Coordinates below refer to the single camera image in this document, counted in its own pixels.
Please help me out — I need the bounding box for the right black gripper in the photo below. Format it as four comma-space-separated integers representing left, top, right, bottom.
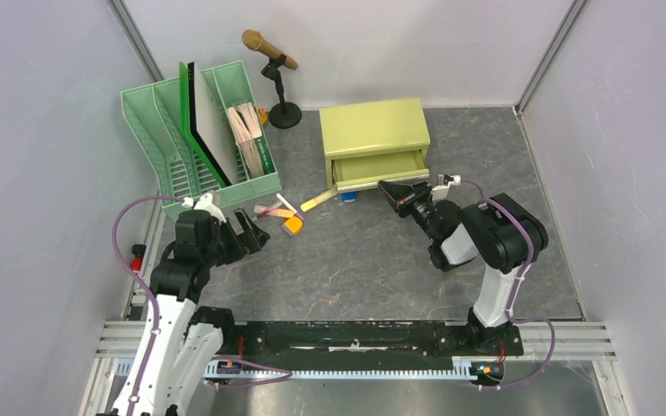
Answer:
378, 182, 439, 244

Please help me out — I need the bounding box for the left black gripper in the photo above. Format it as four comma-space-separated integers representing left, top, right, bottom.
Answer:
201, 207, 270, 267

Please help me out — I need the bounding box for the orange small box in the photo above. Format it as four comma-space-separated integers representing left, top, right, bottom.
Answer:
282, 216, 304, 237

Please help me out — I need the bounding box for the blue eraser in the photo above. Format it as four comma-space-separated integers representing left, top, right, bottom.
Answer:
341, 192, 357, 204

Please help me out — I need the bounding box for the yellow-green drawer chest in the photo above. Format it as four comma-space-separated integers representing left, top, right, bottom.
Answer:
319, 97, 430, 192

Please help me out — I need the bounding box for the green plastic folder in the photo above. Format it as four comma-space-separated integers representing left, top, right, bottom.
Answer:
179, 62, 231, 188

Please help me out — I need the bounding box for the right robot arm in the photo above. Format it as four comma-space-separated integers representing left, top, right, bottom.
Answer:
378, 174, 549, 354

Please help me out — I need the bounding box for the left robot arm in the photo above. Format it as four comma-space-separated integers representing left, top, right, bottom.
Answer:
109, 209, 271, 415

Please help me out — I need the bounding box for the orange pink highlighter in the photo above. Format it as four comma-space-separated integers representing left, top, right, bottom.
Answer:
253, 205, 295, 218

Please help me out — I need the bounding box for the white pen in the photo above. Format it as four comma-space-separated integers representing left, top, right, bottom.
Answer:
276, 192, 304, 221

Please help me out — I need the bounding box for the yellow highlighter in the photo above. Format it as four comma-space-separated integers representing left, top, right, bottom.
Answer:
300, 188, 337, 212

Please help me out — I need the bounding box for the mint green file organizer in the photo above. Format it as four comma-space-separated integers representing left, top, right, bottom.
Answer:
121, 61, 283, 209

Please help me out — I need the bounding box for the small orange object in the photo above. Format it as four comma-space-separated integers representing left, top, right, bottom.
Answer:
258, 107, 268, 126

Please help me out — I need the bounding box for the red knob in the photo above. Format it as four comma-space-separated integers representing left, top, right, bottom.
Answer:
128, 244, 147, 274

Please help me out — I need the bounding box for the brown microphone on stand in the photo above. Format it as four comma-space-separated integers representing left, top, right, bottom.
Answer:
242, 29, 302, 129

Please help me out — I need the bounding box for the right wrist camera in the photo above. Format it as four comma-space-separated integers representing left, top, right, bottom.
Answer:
430, 174, 461, 202

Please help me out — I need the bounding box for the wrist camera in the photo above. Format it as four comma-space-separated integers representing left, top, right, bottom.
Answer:
430, 174, 461, 202
180, 192, 226, 224

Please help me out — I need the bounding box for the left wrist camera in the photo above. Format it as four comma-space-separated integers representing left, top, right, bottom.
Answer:
180, 192, 226, 224

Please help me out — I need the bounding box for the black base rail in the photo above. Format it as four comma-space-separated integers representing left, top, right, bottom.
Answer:
220, 321, 525, 372

